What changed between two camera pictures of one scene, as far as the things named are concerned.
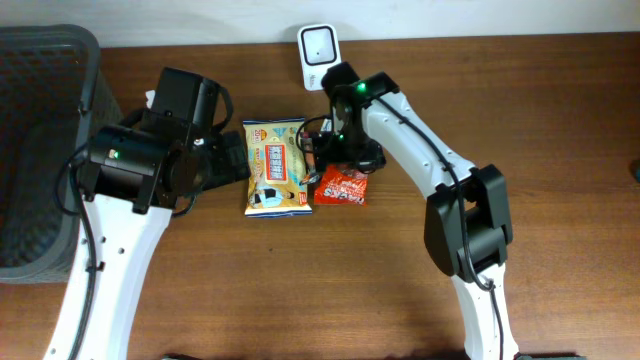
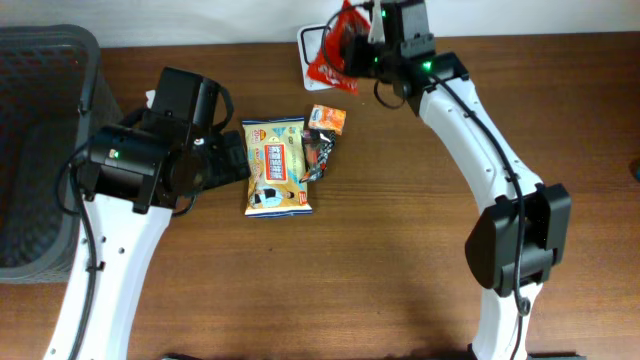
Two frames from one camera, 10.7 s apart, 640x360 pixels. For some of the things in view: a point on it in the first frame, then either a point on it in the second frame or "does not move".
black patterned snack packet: x=311 y=176 does not move
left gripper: x=230 y=156 does not move
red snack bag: x=336 y=185 to x=326 y=66
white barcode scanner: x=319 y=48 does not move
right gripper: x=329 y=148 to x=355 y=56
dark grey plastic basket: x=55 y=97 does not move
